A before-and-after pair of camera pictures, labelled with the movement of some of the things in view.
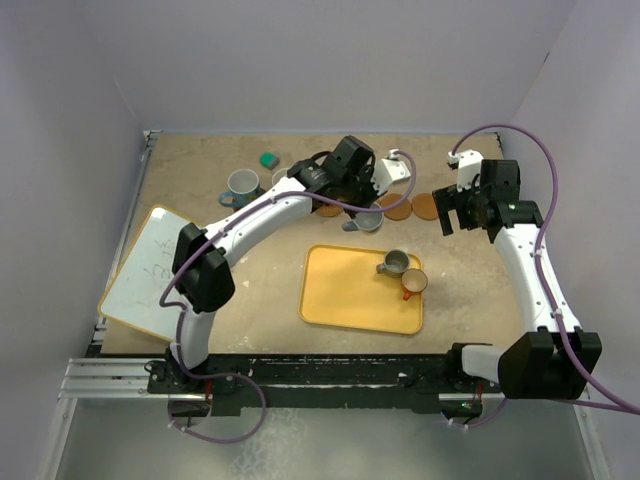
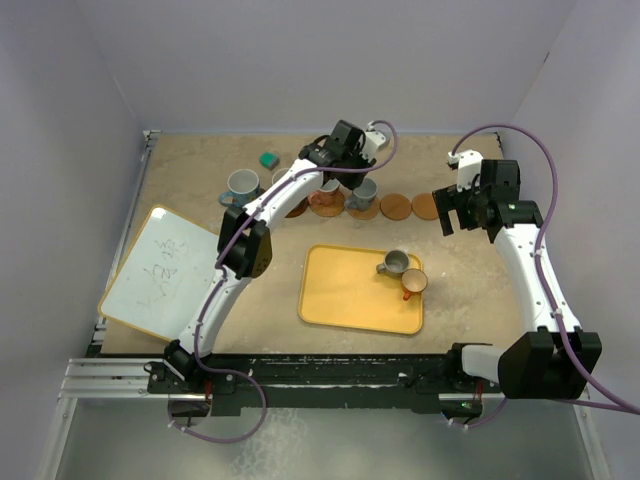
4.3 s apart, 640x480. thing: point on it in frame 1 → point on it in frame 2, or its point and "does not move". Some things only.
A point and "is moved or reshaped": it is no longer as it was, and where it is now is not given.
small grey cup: [395, 261] does not move
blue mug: [279, 174] does not move
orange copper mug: [414, 280] does not move
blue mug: [365, 221] is moved or reshaped
